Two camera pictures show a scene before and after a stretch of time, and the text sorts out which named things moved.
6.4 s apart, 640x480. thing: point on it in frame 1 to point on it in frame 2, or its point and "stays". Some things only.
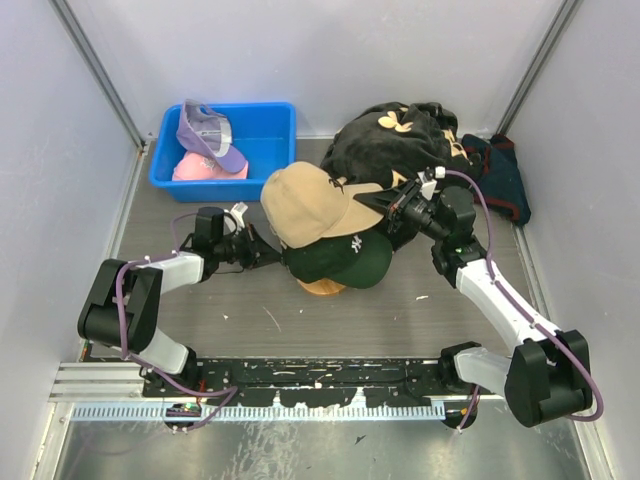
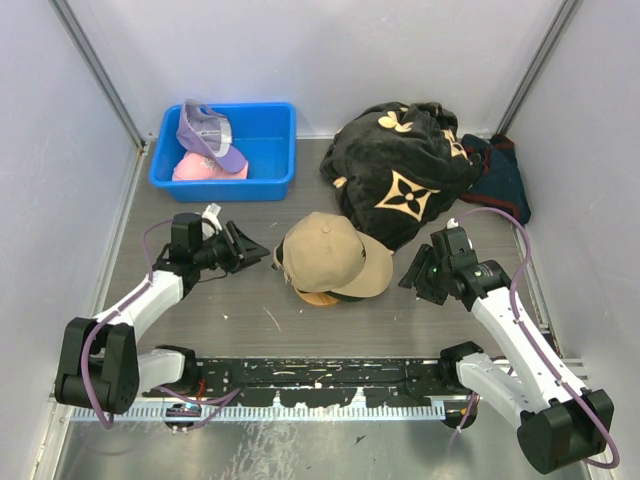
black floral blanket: [397, 142] stays
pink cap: [193, 166] stays
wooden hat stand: [322, 286] to [318, 298]
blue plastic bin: [264, 135] stays
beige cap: [301, 204] to [321, 251]
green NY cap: [351, 261] to [340, 296]
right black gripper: [393, 202] to [425, 291]
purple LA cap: [207, 131] stays
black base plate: [304, 381] stays
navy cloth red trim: [502, 176] stays
